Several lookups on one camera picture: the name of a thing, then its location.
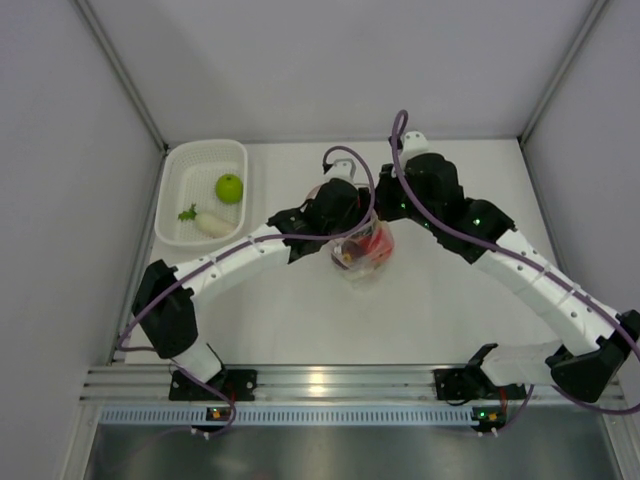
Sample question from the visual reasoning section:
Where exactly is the purple cable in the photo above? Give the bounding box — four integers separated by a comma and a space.
388, 109, 640, 416
116, 145, 376, 351

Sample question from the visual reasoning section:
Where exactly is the slotted white cable duct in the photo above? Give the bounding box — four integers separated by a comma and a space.
100, 405, 505, 429

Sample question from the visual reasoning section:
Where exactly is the clear zip top bag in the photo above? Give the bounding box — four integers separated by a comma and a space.
321, 212, 395, 288

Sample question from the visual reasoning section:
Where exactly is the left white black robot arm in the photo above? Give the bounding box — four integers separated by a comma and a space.
132, 179, 375, 384

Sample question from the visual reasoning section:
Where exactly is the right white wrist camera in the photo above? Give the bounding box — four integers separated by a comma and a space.
399, 131, 430, 159

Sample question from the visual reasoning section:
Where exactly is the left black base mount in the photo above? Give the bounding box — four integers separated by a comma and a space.
168, 368, 258, 402

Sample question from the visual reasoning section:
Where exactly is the red orange fake fruit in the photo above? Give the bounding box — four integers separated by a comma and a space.
359, 223, 394, 254

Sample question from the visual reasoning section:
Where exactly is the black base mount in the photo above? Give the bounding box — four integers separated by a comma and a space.
433, 368, 475, 403
168, 368, 258, 402

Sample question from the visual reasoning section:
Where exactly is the purple fake eggplant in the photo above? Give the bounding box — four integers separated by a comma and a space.
340, 237, 369, 262

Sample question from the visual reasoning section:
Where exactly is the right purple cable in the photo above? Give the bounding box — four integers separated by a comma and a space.
388, 109, 640, 416

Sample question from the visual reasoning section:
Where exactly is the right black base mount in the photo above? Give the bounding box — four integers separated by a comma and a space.
433, 368, 475, 403

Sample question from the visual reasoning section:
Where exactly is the aluminium mounting rail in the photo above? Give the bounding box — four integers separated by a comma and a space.
79, 362, 626, 404

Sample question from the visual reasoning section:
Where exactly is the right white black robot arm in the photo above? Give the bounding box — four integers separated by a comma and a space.
375, 153, 639, 409

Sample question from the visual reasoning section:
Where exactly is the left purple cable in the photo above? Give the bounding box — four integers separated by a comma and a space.
116, 145, 376, 351

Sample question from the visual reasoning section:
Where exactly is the green fake apple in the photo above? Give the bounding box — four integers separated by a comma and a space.
215, 174, 244, 204

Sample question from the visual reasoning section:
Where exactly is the white perforated plastic basket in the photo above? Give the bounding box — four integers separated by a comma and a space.
155, 139, 248, 250

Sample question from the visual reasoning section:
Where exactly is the white fake radish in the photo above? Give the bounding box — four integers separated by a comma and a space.
177, 203, 236, 238

